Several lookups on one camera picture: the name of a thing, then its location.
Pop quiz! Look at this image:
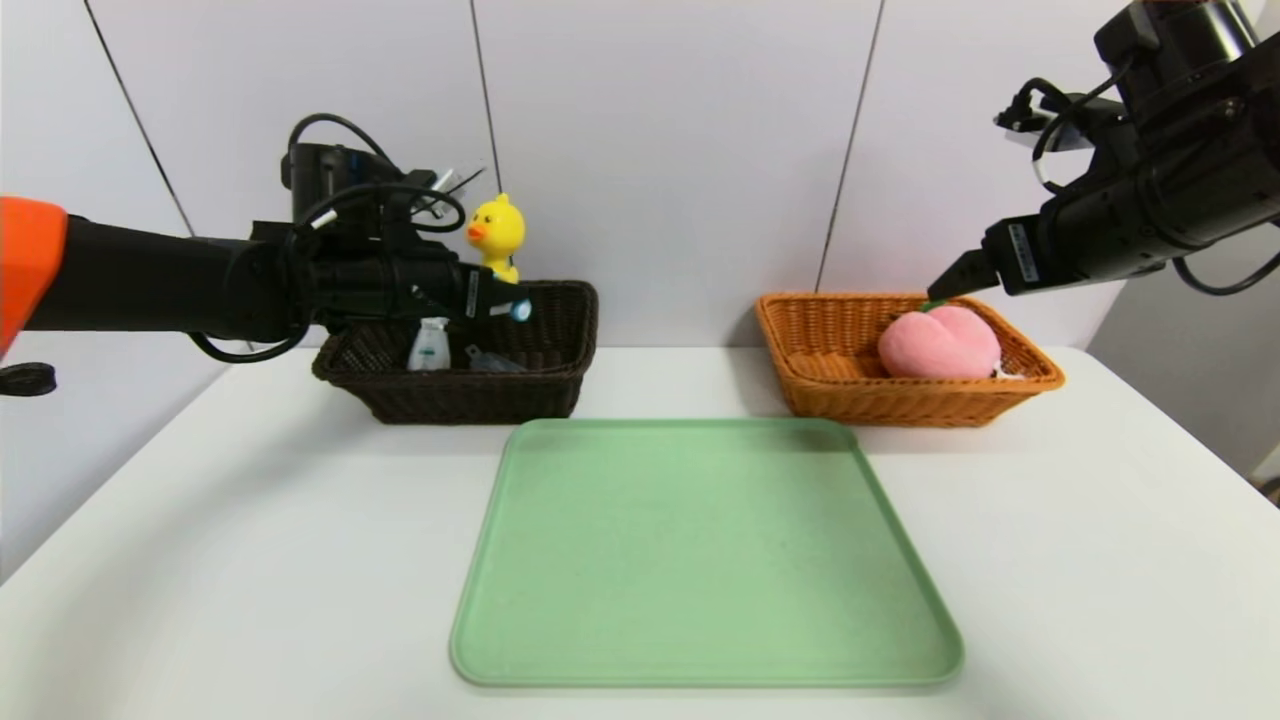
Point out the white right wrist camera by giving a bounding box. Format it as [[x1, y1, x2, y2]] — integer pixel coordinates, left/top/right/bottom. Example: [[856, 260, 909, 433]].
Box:
[[995, 95, 1096, 153]]

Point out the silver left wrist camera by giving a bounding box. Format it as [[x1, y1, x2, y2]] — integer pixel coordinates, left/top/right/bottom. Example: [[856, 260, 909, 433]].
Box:
[[420, 168, 471, 216]]

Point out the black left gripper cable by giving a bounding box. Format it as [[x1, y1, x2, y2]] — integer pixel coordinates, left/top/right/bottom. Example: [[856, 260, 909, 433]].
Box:
[[188, 183, 467, 364]]

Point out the pink plush peach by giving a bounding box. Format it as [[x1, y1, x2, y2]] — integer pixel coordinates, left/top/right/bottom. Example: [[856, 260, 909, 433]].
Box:
[[877, 298, 1023, 382]]

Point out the black right camera cable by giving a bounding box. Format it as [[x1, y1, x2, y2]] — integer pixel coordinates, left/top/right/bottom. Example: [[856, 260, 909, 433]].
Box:
[[1020, 60, 1131, 196]]

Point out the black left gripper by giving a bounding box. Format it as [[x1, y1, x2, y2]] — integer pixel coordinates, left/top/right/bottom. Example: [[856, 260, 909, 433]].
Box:
[[389, 255, 533, 325]]

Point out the black left camera cable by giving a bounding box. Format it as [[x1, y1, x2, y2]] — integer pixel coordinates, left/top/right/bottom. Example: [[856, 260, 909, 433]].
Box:
[[288, 113, 401, 171]]

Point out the orange wicker basket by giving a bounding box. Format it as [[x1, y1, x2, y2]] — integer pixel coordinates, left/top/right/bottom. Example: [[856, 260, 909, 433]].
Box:
[[755, 292, 1064, 429]]

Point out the yellow duck scooter toy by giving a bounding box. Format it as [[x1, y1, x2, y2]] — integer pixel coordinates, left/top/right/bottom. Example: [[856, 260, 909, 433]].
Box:
[[466, 193, 533, 323]]

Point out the dark brown wicker basket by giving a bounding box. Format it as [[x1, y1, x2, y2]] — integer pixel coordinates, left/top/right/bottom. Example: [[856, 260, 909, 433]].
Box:
[[312, 280, 599, 426]]

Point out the white cylindrical bottle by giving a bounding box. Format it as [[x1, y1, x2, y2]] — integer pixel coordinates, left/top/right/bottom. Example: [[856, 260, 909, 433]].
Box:
[[407, 317, 451, 373]]

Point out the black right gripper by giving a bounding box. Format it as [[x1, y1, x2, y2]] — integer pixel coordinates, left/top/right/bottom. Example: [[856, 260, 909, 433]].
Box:
[[926, 167, 1157, 302]]

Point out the black camera cable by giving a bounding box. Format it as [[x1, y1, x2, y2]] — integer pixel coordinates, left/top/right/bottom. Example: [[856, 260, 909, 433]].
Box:
[[1020, 60, 1131, 196], [288, 113, 401, 171]]

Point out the green plastic tray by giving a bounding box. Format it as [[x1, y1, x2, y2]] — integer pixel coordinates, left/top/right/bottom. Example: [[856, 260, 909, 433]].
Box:
[[450, 417, 965, 689]]

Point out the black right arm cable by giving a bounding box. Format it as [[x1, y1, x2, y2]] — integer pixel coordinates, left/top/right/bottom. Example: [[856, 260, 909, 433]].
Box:
[[1172, 222, 1280, 297]]

